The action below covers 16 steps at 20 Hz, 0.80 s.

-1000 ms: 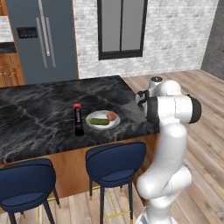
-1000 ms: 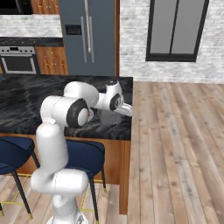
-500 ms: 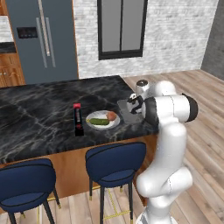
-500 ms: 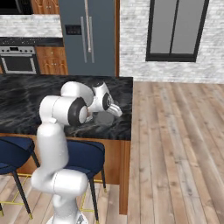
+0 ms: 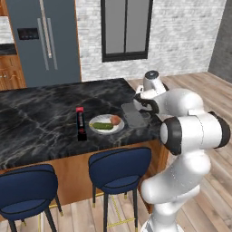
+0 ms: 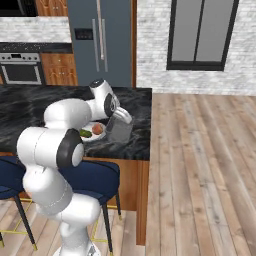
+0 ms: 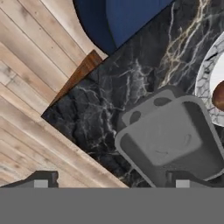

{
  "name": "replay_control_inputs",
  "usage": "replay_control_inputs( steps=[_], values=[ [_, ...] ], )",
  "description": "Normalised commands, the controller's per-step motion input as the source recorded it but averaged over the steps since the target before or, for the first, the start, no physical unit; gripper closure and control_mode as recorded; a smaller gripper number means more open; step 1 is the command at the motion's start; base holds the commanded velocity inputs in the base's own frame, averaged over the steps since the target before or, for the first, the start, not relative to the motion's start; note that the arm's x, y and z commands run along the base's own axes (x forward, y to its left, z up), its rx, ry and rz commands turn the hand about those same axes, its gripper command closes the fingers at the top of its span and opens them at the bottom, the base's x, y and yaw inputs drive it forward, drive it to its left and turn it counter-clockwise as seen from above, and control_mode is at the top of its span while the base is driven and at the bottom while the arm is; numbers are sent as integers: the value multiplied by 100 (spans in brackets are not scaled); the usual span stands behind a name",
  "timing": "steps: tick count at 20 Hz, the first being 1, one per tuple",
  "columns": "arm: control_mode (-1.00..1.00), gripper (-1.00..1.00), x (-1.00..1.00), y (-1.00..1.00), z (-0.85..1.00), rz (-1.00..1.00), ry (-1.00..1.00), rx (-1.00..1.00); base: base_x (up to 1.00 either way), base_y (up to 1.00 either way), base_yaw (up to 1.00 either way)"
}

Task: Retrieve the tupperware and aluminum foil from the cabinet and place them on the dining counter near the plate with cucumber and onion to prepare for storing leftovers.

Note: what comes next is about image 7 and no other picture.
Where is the brown wooden counter side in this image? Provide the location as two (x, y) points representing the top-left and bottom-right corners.
(48, 49), (103, 108)

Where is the white marbled plate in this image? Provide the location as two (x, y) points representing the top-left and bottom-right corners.
(194, 31), (224, 128)

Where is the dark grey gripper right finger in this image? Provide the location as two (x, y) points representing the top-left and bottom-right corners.
(165, 170), (224, 189)

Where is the brown onion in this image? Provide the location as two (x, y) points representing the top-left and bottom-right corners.
(212, 80), (224, 113)

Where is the blue stool seat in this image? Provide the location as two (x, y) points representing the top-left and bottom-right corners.
(72, 0), (176, 56)

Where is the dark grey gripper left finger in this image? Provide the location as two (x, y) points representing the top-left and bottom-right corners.
(1, 170), (60, 189)

